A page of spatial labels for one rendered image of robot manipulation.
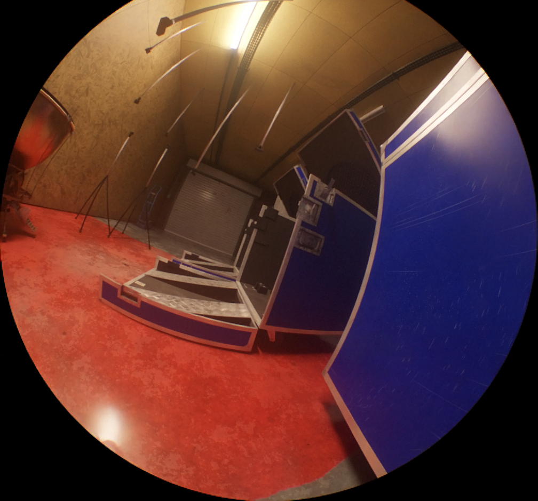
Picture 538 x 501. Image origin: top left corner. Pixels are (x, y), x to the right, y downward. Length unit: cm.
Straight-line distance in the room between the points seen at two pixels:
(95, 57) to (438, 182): 275
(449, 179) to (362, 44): 250
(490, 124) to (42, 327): 122
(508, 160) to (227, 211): 677
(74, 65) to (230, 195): 643
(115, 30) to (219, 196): 627
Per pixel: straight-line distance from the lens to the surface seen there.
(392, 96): 312
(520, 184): 37
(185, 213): 669
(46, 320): 80
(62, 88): 236
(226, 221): 665
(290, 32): 287
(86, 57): 247
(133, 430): 54
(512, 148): 40
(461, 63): 64
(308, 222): 79
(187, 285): 135
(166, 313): 78
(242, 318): 87
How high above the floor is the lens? 50
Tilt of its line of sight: 8 degrees up
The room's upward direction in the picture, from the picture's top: 19 degrees clockwise
